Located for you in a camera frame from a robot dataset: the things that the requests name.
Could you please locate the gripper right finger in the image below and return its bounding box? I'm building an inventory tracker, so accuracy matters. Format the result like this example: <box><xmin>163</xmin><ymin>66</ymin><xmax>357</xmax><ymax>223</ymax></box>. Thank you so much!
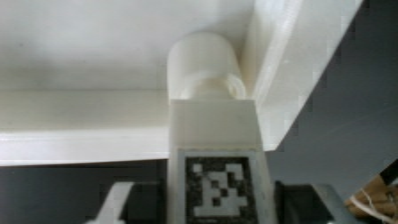
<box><xmin>312</xmin><ymin>184</ymin><xmax>364</xmax><ymax>224</ymax></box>

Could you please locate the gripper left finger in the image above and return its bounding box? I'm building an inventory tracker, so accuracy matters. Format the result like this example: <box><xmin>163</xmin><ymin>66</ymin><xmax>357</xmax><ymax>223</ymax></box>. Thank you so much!
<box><xmin>85</xmin><ymin>182</ymin><xmax>135</xmax><ymax>224</ymax></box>

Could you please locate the white square tabletop tray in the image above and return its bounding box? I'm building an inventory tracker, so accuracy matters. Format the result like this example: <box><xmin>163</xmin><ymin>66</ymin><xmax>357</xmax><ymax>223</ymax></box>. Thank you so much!
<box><xmin>0</xmin><ymin>0</ymin><xmax>364</xmax><ymax>167</ymax></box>

